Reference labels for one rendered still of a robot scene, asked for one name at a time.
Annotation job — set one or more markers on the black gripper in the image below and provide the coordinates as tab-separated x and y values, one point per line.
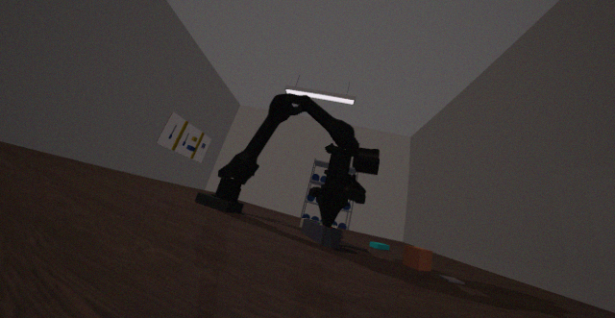
334	194

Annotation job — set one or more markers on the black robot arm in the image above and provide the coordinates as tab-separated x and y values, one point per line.
244	165

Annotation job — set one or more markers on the orange-brown block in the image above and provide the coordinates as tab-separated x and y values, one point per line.
417	258

